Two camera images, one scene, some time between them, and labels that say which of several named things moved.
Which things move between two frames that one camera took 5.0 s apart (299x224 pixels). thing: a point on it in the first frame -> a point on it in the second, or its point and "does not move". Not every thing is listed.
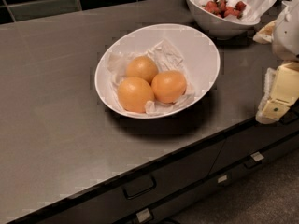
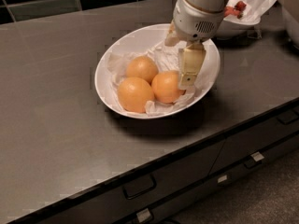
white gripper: [288, 32] -> [196, 21]
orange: [168, 86] does not move
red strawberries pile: [221, 8] does not move
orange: [143, 67] does not move
